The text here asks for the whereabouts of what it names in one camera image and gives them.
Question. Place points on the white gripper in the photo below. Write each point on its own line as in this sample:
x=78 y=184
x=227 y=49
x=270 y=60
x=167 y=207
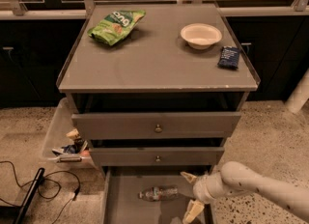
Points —
x=200 y=187

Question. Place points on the clear plastic water bottle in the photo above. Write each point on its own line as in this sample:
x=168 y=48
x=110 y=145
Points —
x=159 y=193

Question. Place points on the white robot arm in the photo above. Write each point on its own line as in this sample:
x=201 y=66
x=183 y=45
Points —
x=235 y=179

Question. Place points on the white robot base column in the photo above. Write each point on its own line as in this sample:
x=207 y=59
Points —
x=300 y=94

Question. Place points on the brass middle drawer knob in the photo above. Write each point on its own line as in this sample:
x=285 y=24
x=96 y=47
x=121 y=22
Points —
x=157 y=158

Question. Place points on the brass drawer knob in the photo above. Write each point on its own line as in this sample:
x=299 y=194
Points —
x=158 y=128
x=157 y=158

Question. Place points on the grey bottom drawer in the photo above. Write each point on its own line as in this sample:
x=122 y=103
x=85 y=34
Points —
x=121 y=204

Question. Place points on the grey drawer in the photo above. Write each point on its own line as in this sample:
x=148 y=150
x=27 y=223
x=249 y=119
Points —
x=121 y=204
x=146 y=156
x=118 y=126

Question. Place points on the brass top drawer knob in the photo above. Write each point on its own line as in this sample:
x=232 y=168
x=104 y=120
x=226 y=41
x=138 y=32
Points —
x=158 y=128

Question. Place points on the grey middle drawer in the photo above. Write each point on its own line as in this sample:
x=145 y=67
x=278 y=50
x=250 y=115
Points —
x=146 y=156

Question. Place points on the grey top drawer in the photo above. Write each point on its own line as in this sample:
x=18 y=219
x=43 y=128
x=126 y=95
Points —
x=118 y=126

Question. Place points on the grey drawer cabinet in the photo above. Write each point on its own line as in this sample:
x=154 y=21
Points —
x=154 y=70

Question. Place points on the clear plastic storage bin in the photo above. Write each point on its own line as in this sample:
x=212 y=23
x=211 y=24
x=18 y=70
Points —
x=56 y=138

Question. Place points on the dark blue snack packet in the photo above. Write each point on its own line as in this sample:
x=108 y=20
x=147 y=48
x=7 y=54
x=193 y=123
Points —
x=229 y=58

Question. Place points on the black flat bar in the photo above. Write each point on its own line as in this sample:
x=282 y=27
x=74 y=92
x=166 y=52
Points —
x=23 y=208

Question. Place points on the white paper bowl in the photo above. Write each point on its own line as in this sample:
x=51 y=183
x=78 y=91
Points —
x=201 y=36

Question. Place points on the green chip bag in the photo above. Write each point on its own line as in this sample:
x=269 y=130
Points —
x=116 y=26

